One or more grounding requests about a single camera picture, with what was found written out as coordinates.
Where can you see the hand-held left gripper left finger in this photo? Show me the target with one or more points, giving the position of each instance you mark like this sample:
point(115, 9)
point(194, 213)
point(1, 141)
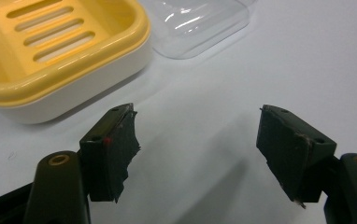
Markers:
point(108, 155)

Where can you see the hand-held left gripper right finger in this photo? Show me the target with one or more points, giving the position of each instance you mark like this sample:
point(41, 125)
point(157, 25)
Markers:
point(288, 149)

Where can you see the yellow and white soap dish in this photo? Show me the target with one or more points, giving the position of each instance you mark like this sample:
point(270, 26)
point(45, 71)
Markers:
point(50, 53)

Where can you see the clear plastic soap dish lid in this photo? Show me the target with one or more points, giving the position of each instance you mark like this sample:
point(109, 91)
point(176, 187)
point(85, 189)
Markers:
point(195, 26)

